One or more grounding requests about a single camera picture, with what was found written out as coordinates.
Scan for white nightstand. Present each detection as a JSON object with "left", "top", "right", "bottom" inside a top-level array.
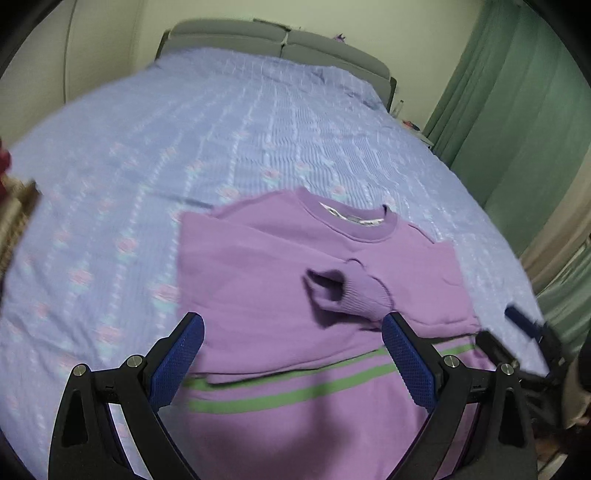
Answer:
[{"left": 401, "top": 119, "right": 437, "bottom": 149}]

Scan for beige striped cloth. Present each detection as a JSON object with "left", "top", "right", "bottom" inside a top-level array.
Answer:
[{"left": 0, "top": 179, "right": 40, "bottom": 280}]

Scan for blue floral bedspread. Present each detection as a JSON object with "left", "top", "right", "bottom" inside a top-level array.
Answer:
[{"left": 0, "top": 48, "right": 550, "bottom": 480}]

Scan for white wall cord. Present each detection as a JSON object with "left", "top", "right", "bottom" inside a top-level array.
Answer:
[{"left": 61, "top": 0, "right": 77, "bottom": 104}]

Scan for grey padded headboard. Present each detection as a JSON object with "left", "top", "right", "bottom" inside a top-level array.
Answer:
[{"left": 154, "top": 18, "right": 398, "bottom": 112}]

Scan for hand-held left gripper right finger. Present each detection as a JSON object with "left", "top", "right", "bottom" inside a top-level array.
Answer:
[{"left": 381, "top": 311, "right": 539, "bottom": 480}]

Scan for purple sweater with green stripes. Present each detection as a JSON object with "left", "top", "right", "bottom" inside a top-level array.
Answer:
[{"left": 178, "top": 187, "right": 497, "bottom": 480}]

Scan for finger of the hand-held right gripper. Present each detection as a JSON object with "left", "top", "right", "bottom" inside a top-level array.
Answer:
[
  {"left": 475, "top": 330, "right": 520, "bottom": 370},
  {"left": 505, "top": 305, "right": 550, "bottom": 340}
]

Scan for beige curtain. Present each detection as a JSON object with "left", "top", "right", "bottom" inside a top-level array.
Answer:
[{"left": 519, "top": 152, "right": 591, "bottom": 296}]

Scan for wide green curtain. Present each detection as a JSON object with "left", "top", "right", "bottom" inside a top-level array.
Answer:
[{"left": 422, "top": 0, "right": 591, "bottom": 254}]

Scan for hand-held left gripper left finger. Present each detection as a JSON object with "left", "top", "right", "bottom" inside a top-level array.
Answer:
[{"left": 48, "top": 312, "right": 206, "bottom": 480}]

